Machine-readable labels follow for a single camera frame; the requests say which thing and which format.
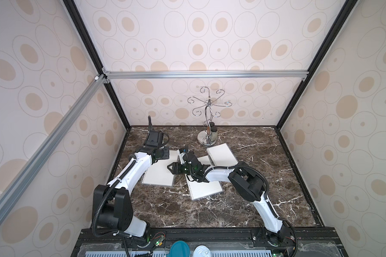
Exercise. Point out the spiral notebook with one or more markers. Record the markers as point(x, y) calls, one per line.
point(158, 174)
point(203, 189)
point(221, 155)

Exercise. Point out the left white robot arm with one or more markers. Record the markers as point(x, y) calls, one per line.
point(112, 210)

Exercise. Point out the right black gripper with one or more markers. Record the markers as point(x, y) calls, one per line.
point(179, 165)

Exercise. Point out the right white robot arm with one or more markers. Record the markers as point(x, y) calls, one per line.
point(251, 185)

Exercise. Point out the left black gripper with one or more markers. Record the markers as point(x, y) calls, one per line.
point(166, 152)

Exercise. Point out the chrome hook stand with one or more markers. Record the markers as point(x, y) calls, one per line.
point(206, 109)

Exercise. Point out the green spice bottle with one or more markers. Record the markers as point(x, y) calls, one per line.
point(214, 133)

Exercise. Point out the white round lid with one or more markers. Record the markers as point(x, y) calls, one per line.
point(202, 251)

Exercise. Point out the brown spice bottle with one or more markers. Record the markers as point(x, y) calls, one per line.
point(209, 130)

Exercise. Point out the left diagonal aluminium rail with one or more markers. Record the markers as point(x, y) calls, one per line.
point(18, 186)

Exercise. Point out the teal round lid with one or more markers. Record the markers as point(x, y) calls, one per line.
point(179, 249)

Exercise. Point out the horizontal aluminium rail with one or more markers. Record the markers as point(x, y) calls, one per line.
point(206, 74)

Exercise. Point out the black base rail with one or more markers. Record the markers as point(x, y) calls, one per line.
point(232, 242)

